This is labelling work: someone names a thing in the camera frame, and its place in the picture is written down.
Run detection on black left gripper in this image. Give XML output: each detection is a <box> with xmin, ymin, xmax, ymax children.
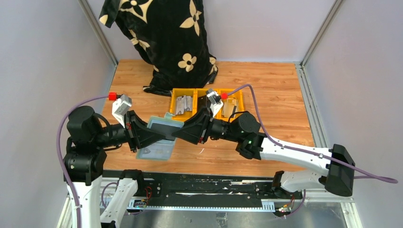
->
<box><xmin>94</xmin><ymin>108</ymin><xmax>166</xmax><ymax>151</ymax></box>

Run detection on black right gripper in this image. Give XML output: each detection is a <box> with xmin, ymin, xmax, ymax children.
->
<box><xmin>172</xmin><ymin>106</ymin><xmax>241</xmax><ymax>145</ymax></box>

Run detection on green leather card holder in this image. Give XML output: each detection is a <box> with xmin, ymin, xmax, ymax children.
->
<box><xmin>136</xmin><ymin>113</ymin><xmax>184</xmax><ymax>161</ymax></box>

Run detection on silver VIP credit card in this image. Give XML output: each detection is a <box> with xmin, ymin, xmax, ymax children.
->
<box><xmin>136</xmin><ymin>144</ymin><xmax>173</xmax><ymax>161</ymax></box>

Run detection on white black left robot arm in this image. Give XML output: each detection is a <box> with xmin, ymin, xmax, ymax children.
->
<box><xmin>63</xmin><ymin>106</ymin><xmax>165</xmax><ymax>228</ymax></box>

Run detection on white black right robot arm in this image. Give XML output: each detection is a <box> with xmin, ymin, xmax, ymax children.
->
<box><xmin>172</xmin><ymin>108</ymin><xmax>355</xmax><ymax>199</ymax></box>

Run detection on silver grey cards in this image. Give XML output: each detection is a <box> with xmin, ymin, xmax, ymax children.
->
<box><xmin>174</xmin><ymin>95</ymin><xmax>193</xmax><ymax>115</ymax></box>

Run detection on gold beige cards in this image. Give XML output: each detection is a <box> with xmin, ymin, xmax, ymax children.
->
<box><xmin>221</xmin><ymin>98</ymin><xmax>239</xmax><ymax>118</ymax></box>

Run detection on left yellow plastic bin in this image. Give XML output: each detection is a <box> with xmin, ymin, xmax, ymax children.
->
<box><xmin>169</xmin><ymin>88</ymin><xmax>197</xmax><ymax>122</ymax></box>

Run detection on right yellow plastic bin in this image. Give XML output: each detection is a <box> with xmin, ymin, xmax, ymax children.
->
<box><xmin>216</xmin><ymin>89</ymin><xmax>245</xmax><ymax>121</ymax></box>

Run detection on black floral blanket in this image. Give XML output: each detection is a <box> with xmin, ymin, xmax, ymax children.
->
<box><xmin>99</xmin><ymin>0</ymin><xmax>218</xmax><ymax>96</ymax></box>

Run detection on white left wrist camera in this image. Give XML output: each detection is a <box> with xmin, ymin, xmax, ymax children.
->
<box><xmin>108</xmin><ymin>92</ymin><xmax>132</xmax><ymax>128</ymax></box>

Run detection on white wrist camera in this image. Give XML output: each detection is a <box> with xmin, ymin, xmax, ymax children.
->
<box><xmin>108</xmin><ymin>92</ymin><xmax>132</xmax><ymax>128</ymax></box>
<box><xmin>206</xmin><ymin>88</ymin><xmax>228</xmax><ymax>117</ymax></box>

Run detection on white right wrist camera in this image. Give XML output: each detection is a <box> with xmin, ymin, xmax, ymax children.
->
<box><xmin>206</xmin><ymin>88</ymin><xmax>228</xmax><ymax>117</ymax></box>

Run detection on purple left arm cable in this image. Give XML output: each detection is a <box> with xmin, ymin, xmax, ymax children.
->
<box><xmin>56</xmin><ymin>95</ymin><xmax>120</xmax><ymax>228</ymax></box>

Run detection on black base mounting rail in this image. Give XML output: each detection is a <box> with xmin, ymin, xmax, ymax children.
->
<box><xmin>134</xmin><ymin>172</ymin><xmax>302</xmax><ymax>209</ymax></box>

